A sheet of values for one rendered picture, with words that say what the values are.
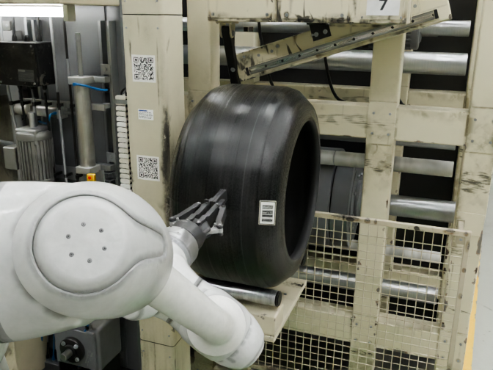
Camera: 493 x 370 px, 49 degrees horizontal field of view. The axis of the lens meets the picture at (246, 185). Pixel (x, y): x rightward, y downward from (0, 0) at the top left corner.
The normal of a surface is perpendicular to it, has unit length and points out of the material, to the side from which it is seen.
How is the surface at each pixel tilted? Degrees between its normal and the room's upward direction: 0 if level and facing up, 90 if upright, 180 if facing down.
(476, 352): 0
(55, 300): 117
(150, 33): 90
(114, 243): 58
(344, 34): 90
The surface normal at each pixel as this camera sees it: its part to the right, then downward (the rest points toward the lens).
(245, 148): -0.27, -0.33
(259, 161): -0.03, -0.20
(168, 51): 0.94, 0.11
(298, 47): -0.34, 0.28
